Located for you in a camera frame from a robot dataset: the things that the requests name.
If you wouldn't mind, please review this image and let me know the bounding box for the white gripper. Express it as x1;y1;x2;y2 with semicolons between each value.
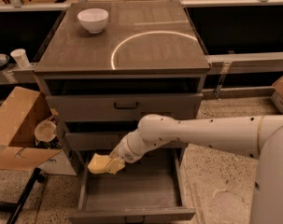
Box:
105;137;137;175

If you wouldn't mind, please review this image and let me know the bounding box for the yellow sponge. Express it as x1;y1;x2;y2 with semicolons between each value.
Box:
88;153;111;175

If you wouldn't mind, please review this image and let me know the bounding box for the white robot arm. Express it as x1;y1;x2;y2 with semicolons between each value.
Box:
106;115;283;224

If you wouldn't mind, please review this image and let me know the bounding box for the open bottom grey drawer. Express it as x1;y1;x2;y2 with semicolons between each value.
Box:
69;148;195;224

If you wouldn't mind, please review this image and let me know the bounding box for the top grey drawer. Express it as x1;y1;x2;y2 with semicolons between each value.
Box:
46;93;203;122

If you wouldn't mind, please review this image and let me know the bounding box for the grey drawer cabinet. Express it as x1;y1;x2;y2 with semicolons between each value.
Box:
34;1;211;224

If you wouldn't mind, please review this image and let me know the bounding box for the white bowl in box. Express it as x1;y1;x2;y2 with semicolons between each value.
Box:
35;120;56;142

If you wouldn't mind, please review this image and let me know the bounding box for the black floor stand leg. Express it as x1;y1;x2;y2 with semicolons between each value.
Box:
0;168;45;224

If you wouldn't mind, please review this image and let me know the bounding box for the open cardboard box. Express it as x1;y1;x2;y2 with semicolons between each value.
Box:
0;87;78;175

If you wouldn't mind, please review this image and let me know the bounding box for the white paper cup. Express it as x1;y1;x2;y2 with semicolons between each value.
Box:
10;49;30;68

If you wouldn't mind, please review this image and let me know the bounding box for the white ceramic bowl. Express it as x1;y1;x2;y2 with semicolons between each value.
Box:
78;8;109;34

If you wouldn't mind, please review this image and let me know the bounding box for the cardboard box at right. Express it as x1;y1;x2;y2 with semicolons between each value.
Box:
270;70;283;116

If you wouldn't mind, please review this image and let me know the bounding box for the grey shelf rail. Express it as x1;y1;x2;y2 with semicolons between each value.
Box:
207;52;283;75

